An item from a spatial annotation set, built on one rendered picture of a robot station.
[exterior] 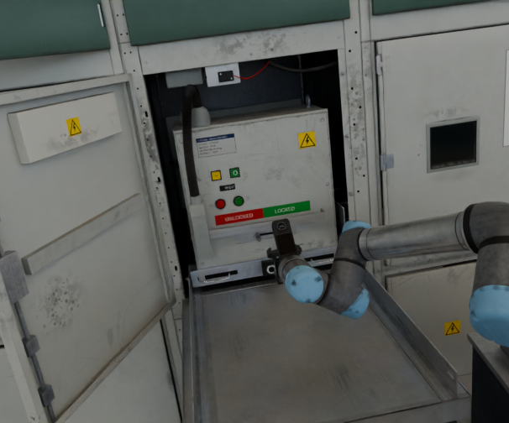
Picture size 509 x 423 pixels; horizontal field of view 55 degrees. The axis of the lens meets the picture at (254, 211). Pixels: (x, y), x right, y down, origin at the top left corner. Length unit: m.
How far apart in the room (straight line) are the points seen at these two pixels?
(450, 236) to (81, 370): 0.93
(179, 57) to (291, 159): 0.47
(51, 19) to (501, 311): 1.18
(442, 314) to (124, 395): 1.16
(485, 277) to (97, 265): 0.94
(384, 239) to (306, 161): 0.61
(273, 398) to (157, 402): 0.75
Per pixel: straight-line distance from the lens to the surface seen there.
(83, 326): 1.35
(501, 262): 0.87
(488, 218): 0.93
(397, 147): 1.64
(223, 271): 1.67
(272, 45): 1.51
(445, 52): 1.67
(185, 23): 1.47
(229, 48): 1.50
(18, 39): 1.35
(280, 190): 1.62
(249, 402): 1.20
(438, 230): 1.00
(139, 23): 1.48
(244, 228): 1.60
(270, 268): 1.66
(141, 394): 1.85
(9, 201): 1.15
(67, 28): 1.42
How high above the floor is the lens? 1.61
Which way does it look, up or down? 18 degrees down
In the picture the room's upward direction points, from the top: 7 degrees counter-clockwise
